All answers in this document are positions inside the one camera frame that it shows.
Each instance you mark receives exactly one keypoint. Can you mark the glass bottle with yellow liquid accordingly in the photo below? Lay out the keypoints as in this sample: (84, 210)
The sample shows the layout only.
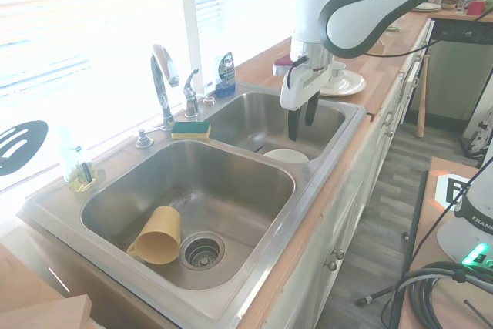
(79, 171)

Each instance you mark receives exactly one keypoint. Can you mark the white teacup with patterned rim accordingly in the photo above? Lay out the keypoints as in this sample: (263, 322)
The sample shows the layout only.
(338, 71)

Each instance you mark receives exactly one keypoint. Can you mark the white fiducial marker sheet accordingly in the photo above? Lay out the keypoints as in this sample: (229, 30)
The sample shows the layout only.
(448, 188)

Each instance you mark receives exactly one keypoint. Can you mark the round metal cabinet knob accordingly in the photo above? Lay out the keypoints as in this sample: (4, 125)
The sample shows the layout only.
(331, 265)
(339, 254)

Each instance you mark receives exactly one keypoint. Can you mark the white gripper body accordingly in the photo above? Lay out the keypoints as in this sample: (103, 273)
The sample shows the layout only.
(298, 86)

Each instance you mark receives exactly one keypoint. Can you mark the small round sink hole cap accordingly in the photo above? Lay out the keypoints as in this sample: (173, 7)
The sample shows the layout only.
(209, 100)

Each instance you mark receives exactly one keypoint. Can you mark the black tripod pole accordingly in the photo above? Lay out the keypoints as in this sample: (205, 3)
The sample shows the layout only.
(418, 217)

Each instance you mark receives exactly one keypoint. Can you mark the red mug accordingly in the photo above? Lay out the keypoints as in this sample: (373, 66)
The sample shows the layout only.
(475, 8)

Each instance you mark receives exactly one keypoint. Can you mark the stack of white plates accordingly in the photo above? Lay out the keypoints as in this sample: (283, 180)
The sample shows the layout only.
(425, 7)

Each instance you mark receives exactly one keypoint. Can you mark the white dinner plate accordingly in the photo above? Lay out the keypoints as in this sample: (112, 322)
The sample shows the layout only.
(346, 84)

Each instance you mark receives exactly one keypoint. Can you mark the chrome soap dispenser pump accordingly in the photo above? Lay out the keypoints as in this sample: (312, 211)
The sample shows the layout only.
(142, 139)

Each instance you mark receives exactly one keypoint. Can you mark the Dawn dish soap bottle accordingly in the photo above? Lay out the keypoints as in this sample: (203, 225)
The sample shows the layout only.
(225, 72)

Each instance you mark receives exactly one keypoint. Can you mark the white kitchen base cabinets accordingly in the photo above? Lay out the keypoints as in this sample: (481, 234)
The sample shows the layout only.
(346, 229)

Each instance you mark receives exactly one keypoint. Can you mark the stainless steel double sink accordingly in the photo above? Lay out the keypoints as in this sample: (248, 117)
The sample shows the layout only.
(239, 198)

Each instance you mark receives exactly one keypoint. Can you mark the yellow and green sponge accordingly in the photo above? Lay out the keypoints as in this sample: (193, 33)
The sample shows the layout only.
(190, 128)

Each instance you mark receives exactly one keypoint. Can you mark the steel sink drain strainer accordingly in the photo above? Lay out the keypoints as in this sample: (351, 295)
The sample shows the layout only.
(202, 251)

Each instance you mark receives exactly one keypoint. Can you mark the striped-leaf plant in green pot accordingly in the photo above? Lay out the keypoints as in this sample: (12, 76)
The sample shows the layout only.
(27, 144)

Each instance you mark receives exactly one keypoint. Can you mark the wide white window blind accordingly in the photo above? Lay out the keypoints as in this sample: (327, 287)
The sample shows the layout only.
(96, 5)

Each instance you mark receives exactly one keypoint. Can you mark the dishwasher with black panel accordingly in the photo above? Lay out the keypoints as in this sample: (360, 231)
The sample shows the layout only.
(450, 74)

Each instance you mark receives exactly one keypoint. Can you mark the yellow sponge in sink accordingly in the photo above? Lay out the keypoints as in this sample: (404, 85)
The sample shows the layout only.
(158, 236)

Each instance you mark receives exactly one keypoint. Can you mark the white bowl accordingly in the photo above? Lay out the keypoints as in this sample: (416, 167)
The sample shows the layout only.
(287, 156)

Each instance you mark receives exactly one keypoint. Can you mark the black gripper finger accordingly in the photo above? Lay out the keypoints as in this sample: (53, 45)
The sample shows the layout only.
(293, 125)
(311, 111)

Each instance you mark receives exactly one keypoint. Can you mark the brown bowl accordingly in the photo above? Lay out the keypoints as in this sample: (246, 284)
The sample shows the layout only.
(449, 3)

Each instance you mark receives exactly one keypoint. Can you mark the red-topped white small container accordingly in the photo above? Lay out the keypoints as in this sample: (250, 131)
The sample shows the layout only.
(280, 66)

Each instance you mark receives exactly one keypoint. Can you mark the small wooden block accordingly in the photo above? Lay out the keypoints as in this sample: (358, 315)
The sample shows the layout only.
(379, 47)

